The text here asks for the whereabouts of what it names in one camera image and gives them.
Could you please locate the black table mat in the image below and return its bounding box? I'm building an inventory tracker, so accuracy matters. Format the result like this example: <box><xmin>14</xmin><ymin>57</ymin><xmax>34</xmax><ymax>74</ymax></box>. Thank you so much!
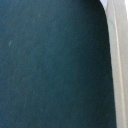
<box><xmin>0</xmin><ymin>0</ymin><xmax>117</xmax><ymax>128</ymax></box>

